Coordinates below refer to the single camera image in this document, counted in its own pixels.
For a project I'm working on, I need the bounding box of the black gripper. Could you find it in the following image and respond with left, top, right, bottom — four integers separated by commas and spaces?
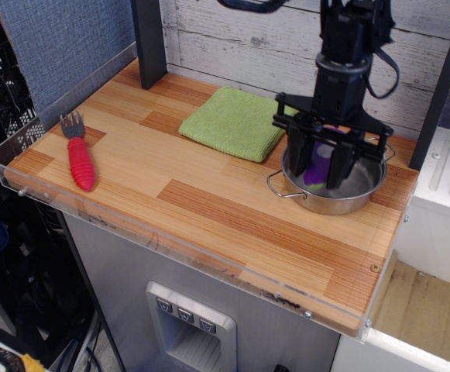
273, 53, 393, 190

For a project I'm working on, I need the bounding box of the purple toy eggplant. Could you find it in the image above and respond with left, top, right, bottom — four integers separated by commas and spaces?
304, 140, 335, 190

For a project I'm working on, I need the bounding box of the stainless steel pan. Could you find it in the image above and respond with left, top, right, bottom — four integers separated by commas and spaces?
267, 143, 396, 215

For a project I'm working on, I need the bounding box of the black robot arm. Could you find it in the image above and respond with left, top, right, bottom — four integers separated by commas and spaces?
273, 1, 397, 189

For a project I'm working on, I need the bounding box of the green folded cloth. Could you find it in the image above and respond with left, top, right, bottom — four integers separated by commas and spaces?
179, 86, 285, 163

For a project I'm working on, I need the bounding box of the clear acrylic table guard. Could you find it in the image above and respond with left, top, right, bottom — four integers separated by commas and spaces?
0, 58, 417, 339

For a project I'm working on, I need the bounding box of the silver toy fridge cabinet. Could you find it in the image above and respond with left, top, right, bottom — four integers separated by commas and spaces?
66, 216, 339, 371

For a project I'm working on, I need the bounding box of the grey water dispenser panel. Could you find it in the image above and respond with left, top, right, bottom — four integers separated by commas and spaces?
146, 281, 238, 371

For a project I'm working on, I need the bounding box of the blue fabric panel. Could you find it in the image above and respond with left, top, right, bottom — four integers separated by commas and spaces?
0, 1, 136, 124

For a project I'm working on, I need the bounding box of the black plastic crate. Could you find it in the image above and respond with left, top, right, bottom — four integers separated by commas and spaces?
0, 41, 36, 137

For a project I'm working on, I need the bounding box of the dark grey right post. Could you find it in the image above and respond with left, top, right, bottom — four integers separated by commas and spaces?
409, 46, 450, 171

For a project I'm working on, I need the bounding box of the dark grey post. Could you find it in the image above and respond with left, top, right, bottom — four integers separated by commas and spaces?
131, 0, 167, 90
409, 46, 450, 171

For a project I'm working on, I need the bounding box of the dark grey left post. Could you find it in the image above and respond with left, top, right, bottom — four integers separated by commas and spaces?
131, 0, 167, 90

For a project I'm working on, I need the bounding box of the fork with red handle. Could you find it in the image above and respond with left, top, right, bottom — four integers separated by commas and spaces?
60, 112, 95, 191

